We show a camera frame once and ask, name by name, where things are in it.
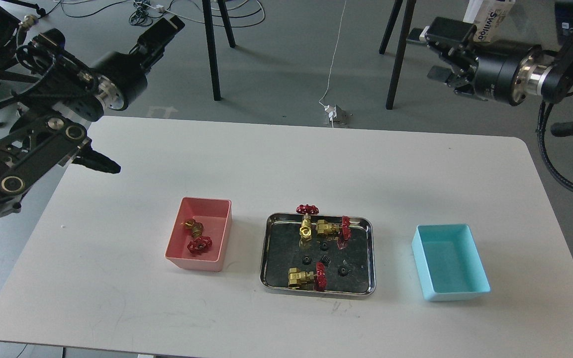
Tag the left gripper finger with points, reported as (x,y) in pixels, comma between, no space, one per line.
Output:
(150,45)

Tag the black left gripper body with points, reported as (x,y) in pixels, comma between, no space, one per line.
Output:
(126,72)

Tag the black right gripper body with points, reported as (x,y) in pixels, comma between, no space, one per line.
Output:
(498,67)

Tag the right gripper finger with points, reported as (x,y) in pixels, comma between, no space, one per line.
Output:
(462,85)
(452,40)

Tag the brass valve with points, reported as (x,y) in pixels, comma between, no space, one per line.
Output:
(198,244)
(305,231)
(338,231)
(299,279)

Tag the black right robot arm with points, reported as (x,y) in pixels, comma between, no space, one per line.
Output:
(550,76)

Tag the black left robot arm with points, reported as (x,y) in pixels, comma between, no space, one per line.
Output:
(50,130)

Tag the white cardboard box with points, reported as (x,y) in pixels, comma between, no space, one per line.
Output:
(487,16)

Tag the light blue plastic box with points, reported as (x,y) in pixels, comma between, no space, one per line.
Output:
(448,263)

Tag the pink plastic box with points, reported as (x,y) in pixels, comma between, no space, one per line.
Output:
(216,215)

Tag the brass valve top upright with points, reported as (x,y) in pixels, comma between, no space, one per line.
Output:
(305,231)

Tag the black gear right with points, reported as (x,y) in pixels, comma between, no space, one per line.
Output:
(343,271)

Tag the black gear middle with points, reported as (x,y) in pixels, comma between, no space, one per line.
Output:
(325,260)

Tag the brass valve bottom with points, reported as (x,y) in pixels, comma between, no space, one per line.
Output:
(299,279)

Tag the black stand legs right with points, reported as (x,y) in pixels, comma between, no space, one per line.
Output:
(401,45)

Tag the black stand legs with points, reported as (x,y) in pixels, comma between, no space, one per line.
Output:
(401,45)
(210,40)

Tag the black stand legs left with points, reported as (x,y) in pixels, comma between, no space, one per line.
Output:
(210,40)

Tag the shiny metal tray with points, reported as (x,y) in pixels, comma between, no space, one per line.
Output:
(282,250)

